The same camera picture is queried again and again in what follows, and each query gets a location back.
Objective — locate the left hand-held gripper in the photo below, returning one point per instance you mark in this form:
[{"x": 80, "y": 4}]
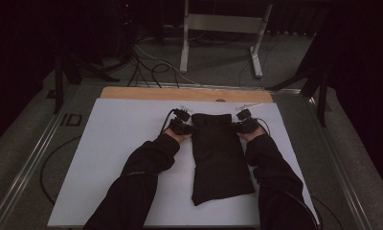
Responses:
[{"x": 180, "y": 123}]

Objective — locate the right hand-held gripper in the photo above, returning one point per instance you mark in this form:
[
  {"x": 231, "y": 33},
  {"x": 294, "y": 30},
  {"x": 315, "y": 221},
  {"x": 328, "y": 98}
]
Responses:
[{"x": 246, "y": 124}]

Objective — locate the black shorts with blue print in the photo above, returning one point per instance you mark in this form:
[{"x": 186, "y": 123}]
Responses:
[{"x": 218, "y": 159}]

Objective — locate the person's right hand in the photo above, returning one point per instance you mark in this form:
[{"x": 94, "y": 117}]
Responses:
[{"x": 252, "y": 136}]

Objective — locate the person's left hand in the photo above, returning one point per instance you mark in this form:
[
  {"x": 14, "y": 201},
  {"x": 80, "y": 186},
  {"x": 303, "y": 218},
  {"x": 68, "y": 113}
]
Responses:
[{"x": 178, "y": 138}]

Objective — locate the white table mat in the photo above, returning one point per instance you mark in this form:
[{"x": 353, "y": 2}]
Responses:
[{"x": 116, "y": 143}]

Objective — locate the black angled stand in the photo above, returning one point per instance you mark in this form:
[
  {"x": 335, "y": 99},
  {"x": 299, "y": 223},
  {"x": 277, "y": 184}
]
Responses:
[{"x": 322, "y": 96}]

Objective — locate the dark equipment with red light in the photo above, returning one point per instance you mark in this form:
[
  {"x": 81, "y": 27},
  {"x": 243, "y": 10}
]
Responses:
[{"x": 127, "y": 19}]

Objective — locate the black tripod stand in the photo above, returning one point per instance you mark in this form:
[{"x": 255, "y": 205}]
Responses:
[{"x": 58, "y": 86}]

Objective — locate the metal floor rail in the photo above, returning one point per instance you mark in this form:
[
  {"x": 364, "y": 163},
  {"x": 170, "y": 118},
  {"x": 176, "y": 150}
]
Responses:
[
  {"x": 27, "y": 166},
  {"x": 212, "y": 86},
  {"x": 342, "y": 172}
]

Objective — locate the white metal stand frame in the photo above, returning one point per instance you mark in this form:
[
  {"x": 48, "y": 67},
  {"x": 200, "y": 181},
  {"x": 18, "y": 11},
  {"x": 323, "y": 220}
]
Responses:
[{"x": 223, "y": 24}]

